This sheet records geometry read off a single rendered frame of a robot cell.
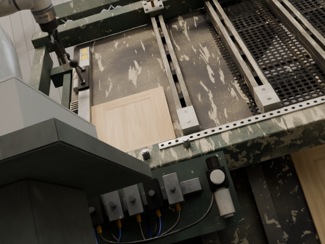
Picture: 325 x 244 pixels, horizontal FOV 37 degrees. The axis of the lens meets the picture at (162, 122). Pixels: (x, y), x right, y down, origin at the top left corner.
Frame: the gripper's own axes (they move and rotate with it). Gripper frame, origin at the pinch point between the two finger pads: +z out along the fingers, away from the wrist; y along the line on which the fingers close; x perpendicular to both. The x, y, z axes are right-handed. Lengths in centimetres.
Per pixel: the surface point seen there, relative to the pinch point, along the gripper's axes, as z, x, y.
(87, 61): 13.0, 5.8, -21.9
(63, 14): 16, -11, -101
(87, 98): 13.0, 5.7, 12.7
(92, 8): 17, 7, -100
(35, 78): 12.1, -20.2, -17.8
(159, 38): 9.7, 41.9, -16.5
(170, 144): 11, 36, 61
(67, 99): 22.0, -7.2, -7.7
